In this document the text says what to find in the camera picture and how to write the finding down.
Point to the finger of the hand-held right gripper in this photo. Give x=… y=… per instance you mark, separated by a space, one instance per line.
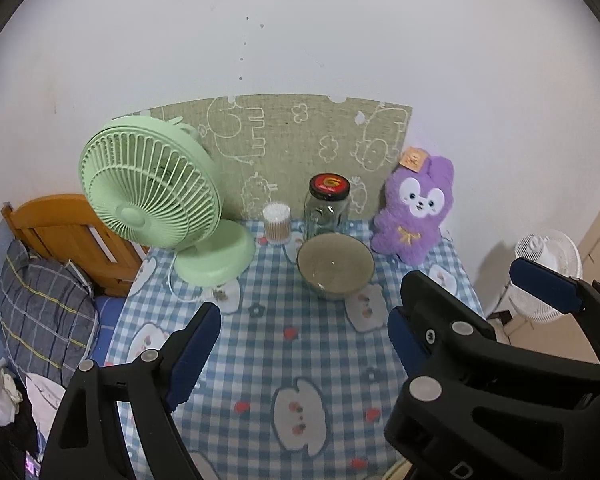
x=480 y=375
x=545 y=285

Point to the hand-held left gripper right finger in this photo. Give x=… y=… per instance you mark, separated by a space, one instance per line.
x=405 y=340

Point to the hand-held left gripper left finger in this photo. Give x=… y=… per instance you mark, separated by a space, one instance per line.
x=190 y=360

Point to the white standing fan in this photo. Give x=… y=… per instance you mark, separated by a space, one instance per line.
x=545 y=250

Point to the blue bed sheet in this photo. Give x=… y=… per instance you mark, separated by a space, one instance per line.
x=107 y=325

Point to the blue checkered printed tablecloth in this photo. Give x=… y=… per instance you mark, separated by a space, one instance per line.
x=290 y=355

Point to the purple plush bunny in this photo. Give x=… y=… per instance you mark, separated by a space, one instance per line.
x=410 y=210

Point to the glass jar with red lid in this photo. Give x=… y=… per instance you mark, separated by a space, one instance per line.
x=327 y=210

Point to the grey plaid pillow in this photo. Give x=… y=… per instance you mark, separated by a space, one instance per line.
x=45 y=310

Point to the clear cotton swab container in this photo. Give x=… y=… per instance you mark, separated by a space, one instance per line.
x=276 y=225

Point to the green desk fan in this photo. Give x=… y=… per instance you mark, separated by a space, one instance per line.
x=150 y=185

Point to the wooden chair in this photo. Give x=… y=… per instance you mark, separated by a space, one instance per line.
x=55 y=225

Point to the white crumpled cloth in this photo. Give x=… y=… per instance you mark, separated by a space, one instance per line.
x=0 y=395

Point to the dark cloth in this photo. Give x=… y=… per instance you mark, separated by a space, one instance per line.
x=10 y=450

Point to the green cartoon print board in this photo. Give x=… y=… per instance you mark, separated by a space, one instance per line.
x=280 y=130

